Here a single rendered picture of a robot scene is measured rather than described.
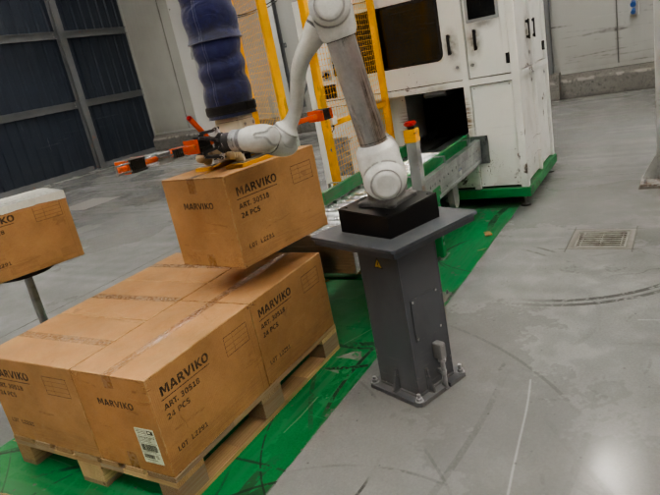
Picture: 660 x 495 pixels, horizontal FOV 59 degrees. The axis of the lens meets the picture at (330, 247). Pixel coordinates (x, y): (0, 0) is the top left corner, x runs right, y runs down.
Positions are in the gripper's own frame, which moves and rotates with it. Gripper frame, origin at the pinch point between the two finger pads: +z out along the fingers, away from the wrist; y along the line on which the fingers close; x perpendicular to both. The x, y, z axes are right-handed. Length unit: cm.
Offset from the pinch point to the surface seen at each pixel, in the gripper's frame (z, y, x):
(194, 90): 106, -21, 124
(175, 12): 106, -70, 124
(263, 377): -19, 100, -15
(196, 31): -1.6, -44.4, 16.0
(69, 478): 46, 120, -74
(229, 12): -13, -50, 26
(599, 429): -148, 120, 9
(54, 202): 135, 24, 18
